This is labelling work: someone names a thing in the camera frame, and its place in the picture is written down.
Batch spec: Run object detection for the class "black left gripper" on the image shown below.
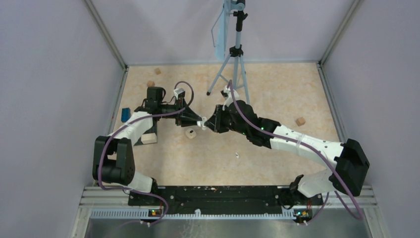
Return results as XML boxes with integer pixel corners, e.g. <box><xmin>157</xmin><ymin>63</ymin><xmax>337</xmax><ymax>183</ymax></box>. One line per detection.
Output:
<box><xmin>158</xmin><ymin>97</ymin><xmax>202</xmax><ymax>127</ymax></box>

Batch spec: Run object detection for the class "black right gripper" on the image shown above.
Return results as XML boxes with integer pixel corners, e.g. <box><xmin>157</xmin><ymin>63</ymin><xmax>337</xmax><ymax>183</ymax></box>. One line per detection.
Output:
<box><xmin>205</xmin><ymin>104</ymin><xmax>249</xmax><ymax>136</ymax></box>

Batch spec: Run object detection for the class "beige charging case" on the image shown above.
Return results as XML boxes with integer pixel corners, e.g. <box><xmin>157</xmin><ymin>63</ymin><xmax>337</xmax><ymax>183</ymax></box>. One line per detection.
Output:
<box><xmin>185</xmin><ymin>128</ymin><xmax>197</xmax><ymax>139</ymax></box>

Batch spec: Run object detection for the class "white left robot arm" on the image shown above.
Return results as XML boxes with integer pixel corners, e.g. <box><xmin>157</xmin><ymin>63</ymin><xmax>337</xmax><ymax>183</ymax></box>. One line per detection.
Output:
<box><xmin>92</xmin><ymin>87</ymin><xmax>203</xmax><ymax>205</ymax></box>

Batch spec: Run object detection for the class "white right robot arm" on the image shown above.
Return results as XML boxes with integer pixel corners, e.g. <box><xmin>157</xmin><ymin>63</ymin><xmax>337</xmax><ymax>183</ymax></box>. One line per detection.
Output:
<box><xmin>205</xmin><ymin>100</ymin><xmax>370</xmax><ymax>204</ymax></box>

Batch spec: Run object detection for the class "light blue tripod stand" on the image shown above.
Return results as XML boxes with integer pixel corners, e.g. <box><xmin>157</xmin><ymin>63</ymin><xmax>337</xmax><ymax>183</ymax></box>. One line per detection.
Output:
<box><xmin>206</xmin><ymin>0</ymin><xmax>250</xmax><ymax>104</ymax></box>

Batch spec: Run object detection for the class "wooden cube block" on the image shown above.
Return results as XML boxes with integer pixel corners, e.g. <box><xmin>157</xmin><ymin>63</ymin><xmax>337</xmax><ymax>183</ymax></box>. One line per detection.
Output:
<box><xmin>295</xmin><ymin>117</ymin><xmax>306</xmax><ymax>126</ymax></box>

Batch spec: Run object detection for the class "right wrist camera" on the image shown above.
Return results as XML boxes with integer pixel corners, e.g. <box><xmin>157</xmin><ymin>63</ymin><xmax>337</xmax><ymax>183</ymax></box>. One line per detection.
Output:
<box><xmin>221</xmin><ymin>85</ymin><xmax>233</xmax><ymax>111</ymax></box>

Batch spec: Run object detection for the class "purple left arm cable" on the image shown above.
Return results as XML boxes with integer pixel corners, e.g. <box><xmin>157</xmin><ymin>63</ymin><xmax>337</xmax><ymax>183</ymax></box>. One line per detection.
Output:
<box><xmin>97</xmin><ymin>81</ymin><xmax>195</xmax><ymax>218</ymax></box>

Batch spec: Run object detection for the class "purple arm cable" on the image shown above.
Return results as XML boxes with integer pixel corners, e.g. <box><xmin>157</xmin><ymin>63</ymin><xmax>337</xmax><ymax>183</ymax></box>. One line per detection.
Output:
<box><xmin>97</xmin><ymin>81</ymin><xmax>195</xmax><ymax>218</ymax></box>
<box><xmin>228</xmin><ymin>79</ymin><xmax>365</xmax><ymax>224</ymax></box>

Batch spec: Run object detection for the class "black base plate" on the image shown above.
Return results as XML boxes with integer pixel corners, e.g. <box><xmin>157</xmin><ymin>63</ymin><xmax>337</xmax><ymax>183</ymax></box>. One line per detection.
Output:
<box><xmin>128</xmin><ymin>185</ymin><xmax>323</xmax><ymax>215</ymax></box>

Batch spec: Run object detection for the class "aluminium frame rail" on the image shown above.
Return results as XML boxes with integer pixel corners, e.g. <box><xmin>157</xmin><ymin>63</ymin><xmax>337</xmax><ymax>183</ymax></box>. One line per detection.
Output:
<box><xmin>79</xmin><ymin>186</ymin><xmax>377</xmax><ymax>223</ymax></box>

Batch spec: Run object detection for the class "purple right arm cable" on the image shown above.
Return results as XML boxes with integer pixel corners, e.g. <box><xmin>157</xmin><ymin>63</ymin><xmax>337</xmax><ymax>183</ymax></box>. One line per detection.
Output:
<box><xmin>228</xmin><ymin>79</ymin><xmax>365</xmax><ymax>224</ymax></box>

